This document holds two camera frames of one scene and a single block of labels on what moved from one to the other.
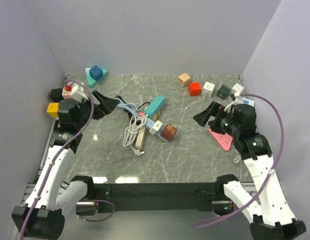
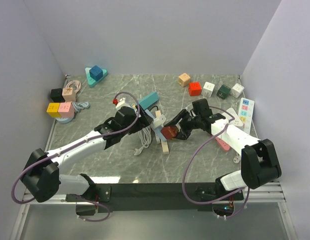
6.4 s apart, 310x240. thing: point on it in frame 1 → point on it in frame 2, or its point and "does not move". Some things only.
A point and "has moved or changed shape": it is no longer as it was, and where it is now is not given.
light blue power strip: (149, 124) has moved or changed shape
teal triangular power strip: (91, 82) does not move
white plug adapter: (156, 127) has moved or changed shape
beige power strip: (140, 138) has moved or changed shape
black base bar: (155, 196) does not move
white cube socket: (207, 89) does not move
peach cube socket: (184, 80) does not move
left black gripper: (107, 105) → (144, 120)
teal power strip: (155, 106) → (151, 97)
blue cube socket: (96, 72) does not move
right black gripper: (215, 109) → (184, 132)
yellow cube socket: (53, 109) does not move
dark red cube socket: (168, 132) does not move
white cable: (131, 132) has moved or changed shape
